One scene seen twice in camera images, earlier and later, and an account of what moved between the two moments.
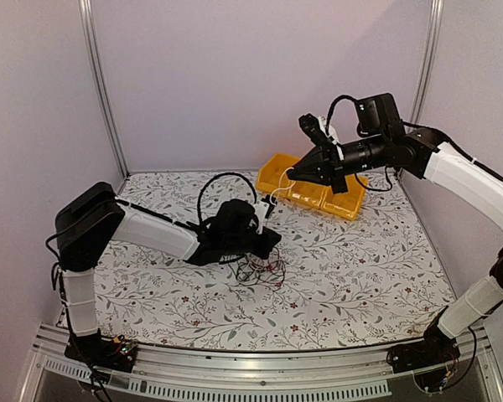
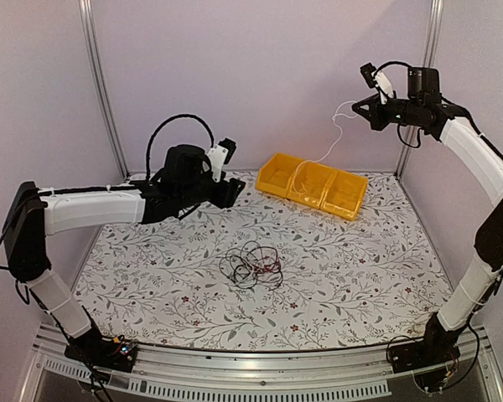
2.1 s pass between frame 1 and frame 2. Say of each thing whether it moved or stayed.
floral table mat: stayed
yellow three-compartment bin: stayed
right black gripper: moved
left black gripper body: moved
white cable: moved
